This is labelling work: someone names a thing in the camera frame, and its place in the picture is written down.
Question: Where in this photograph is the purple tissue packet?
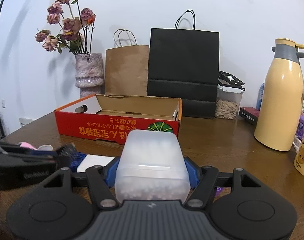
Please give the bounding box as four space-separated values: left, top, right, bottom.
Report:
296 115 304 141

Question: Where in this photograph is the black paper bag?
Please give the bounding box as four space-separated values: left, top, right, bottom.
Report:
147 20 220 119

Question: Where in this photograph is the clear seed storage container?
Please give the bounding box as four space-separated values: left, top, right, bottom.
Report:
215 70 245 120

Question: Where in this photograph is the yellow thermos jug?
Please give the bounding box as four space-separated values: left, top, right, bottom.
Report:
254 38 304 152

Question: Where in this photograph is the brown paper bag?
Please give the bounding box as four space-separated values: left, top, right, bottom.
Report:
105 28 149 96

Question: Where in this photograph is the dried rose bouquet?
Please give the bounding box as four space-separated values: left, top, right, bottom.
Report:
35 0 96 55

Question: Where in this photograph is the translucent white plastic container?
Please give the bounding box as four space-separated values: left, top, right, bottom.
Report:
114 129 191 203

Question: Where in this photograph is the red cardboard box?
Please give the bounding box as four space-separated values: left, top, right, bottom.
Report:
54 94 182 145

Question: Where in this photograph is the purple ceramic vase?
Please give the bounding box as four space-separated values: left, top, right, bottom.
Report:
75 53 104 98

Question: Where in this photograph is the pink grey pet brush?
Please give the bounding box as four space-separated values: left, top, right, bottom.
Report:
18 141 79 167

